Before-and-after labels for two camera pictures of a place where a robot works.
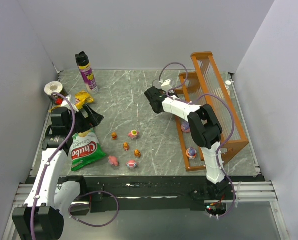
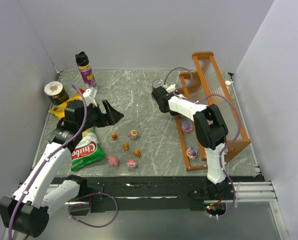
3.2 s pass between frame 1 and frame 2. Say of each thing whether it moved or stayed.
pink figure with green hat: stayed
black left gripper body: moved
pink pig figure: stayed
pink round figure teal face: stayed
